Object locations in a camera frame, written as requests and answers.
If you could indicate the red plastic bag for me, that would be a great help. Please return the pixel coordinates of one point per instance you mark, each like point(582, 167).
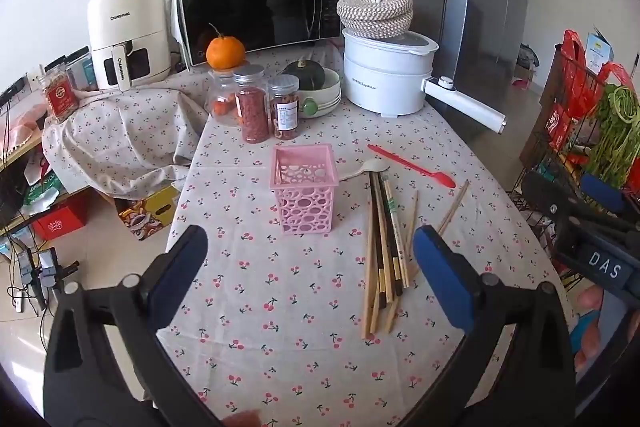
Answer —
point(579, 90)

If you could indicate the orange tangerine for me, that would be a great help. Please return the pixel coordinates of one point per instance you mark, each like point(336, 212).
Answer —
point(224, 52)

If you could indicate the white electric cooking pot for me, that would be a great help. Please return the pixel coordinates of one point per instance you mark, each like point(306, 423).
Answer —
point(392, 77)

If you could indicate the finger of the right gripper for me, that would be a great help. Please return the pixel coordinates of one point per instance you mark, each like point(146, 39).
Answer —
point(545, 199)
point(622, 204)

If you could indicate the red box on shelf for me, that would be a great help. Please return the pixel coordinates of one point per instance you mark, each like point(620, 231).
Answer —
point(68, 217)

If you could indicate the operator right hand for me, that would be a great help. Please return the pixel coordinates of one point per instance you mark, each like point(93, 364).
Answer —
point(590, 299)

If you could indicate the green-tipped wooden chopstick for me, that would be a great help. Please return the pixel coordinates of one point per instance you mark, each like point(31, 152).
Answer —
point(400, 247)

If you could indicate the white plastic spoon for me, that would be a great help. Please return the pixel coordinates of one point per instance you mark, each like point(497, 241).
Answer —
point(370, 165)

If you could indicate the cherry print tablecloth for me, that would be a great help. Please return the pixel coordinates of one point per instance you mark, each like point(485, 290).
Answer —
point(271, 324)

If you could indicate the red plastic spoon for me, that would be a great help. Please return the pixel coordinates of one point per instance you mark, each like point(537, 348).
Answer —
point(440, 177)

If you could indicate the cream bowl with green handle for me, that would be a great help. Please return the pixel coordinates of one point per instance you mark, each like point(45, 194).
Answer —
point(317, 103)

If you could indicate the glass jar with small oranges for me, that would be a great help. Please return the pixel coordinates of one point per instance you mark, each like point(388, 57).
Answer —
point(222, 102)

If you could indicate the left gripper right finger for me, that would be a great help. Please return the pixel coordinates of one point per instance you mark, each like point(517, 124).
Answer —
point(513, 365)

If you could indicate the pink perforated utensil basket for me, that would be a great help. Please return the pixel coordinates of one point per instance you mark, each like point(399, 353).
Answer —
point(304, 178)

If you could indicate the cream air fryer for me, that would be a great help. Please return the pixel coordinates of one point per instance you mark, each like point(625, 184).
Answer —
point(128, 42)

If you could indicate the green vegetables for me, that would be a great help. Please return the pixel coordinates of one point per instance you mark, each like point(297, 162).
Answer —
point(611, 159)

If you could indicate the woven rope basket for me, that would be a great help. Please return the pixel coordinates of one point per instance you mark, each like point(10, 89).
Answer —
point(375, 19)

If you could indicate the jar of red goji berries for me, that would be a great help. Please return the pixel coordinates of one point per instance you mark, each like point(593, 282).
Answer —
point(251, 102)

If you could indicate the square jar with red label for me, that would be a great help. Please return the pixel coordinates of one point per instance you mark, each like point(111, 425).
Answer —
point(58, 92)

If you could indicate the jar of brown dried fruit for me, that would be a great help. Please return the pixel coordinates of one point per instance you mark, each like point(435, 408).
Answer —
point(283, 106)

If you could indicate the black microwave oven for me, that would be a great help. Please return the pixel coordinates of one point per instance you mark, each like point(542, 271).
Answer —
point(257, 24)

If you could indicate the yellow printed cardboard box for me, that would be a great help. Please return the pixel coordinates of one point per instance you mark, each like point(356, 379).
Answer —
point(145, 217)

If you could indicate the dark green squash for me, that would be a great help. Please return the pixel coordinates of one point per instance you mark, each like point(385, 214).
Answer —
point(310, 74)

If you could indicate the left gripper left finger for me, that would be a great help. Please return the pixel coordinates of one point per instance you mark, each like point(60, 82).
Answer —
point(105, 365)

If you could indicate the wire storage rack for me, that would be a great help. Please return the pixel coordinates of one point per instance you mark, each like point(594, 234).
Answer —
point(565, 167)

